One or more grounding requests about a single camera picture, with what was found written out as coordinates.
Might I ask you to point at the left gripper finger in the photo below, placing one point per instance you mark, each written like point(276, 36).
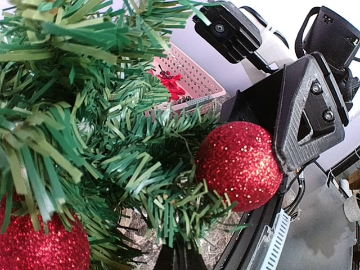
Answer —
point(179, 257)

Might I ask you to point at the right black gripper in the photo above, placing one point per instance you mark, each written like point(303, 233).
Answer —
point(304, 105)

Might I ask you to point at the pink plastic basket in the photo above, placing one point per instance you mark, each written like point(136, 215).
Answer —
point(201, 88)

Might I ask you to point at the small green christmas tree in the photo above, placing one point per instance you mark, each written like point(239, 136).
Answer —
point(80, 132)

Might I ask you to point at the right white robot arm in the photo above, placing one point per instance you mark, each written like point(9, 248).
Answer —
point(271, 56)

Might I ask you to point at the red ball ornament cluster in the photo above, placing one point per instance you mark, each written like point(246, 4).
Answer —
point(170, 82)

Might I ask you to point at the white perforated cable duct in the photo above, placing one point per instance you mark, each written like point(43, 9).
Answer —
point(269, 248)

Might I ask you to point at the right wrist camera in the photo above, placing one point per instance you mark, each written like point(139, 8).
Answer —
point(228, 30)

